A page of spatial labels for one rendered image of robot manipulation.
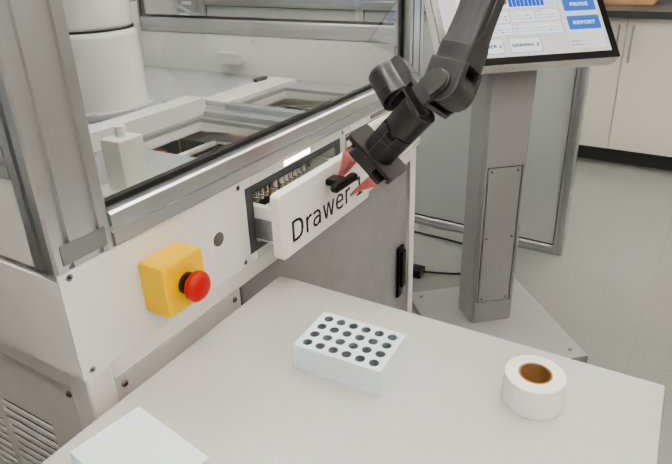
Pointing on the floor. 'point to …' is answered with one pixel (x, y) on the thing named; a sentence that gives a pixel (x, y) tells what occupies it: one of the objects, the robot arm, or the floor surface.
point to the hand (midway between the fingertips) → (347, 184)
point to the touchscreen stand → (497, 226)
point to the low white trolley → (361, 429)
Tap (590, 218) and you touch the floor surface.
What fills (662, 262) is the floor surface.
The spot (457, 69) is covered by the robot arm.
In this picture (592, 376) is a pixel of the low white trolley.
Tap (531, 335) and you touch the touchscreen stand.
